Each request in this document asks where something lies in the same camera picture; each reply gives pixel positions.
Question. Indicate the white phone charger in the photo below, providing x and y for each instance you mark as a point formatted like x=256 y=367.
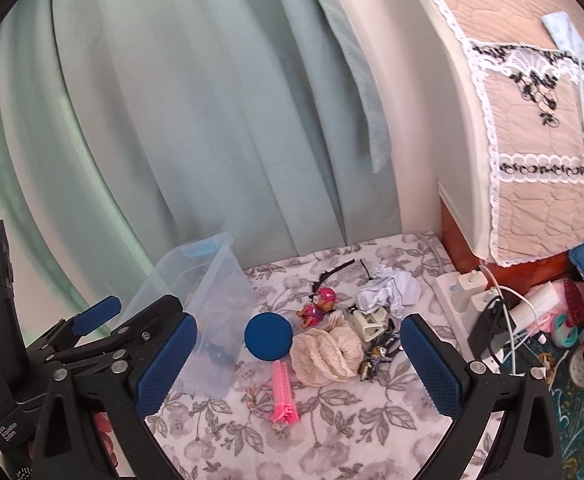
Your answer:
x=482 y=302
x=465 y=286

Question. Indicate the teal patterned mat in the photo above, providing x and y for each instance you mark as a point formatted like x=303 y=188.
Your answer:
x=581 y=410

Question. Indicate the pale green curtain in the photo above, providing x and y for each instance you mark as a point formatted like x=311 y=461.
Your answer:
x=172 y=110

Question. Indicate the white tube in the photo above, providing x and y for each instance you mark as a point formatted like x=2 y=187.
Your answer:
x=536 y=305

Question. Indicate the black power adapter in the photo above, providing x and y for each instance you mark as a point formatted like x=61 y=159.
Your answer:
x=486 y=332

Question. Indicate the brown wooden bed frame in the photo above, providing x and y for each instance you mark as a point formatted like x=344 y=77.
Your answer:
x=459 y=230

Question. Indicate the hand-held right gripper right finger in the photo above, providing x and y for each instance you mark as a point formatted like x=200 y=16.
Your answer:
x=431 y=365

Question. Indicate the cream lace scrunchie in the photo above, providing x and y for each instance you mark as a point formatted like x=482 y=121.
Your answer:
x=322 y=355

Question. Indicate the clear plastic container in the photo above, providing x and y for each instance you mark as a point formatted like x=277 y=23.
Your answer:
x=222 y=290

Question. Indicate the pink cloth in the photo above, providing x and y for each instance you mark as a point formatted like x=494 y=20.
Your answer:
x=579 y=296

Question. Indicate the pink hair comb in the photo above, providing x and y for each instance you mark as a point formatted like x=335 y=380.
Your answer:
x=282 y=390

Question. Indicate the light blue paper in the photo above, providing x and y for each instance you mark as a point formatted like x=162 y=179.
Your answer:
x=566 y=30

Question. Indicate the blue round lid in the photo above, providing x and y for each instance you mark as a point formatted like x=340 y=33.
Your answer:
x=268 y=336

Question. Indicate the pink toy pup figure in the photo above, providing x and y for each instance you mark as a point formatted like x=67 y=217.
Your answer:
x=317 y=305

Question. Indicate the black decorated headband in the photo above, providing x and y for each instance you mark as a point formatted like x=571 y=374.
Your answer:
x=334 y=272

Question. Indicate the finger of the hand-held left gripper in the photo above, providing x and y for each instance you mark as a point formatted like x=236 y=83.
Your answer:
x=97 y=313

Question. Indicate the beige quilted lace cover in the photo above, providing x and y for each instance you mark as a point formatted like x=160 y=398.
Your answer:
x=536 y=160

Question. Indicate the white power strip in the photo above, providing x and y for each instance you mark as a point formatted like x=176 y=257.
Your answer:
x=444 y=292

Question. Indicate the white paper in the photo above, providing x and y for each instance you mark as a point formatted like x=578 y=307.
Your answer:
x=386 y=290

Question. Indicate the white plastic clip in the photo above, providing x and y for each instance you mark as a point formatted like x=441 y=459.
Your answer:
x=369 y=325

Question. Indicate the dark small toy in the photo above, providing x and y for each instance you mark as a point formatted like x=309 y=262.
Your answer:
x=215 y=351

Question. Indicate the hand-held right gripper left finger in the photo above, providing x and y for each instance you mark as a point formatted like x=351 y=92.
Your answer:
x=164 y=365

